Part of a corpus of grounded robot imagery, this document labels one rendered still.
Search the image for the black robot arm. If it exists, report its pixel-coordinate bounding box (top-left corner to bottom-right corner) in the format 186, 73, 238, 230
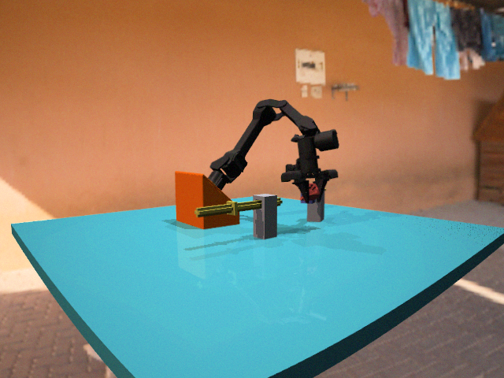
208, 99, 339, 190

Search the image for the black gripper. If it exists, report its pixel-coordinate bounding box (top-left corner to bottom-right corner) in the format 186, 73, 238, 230
281, 153, 338, 204

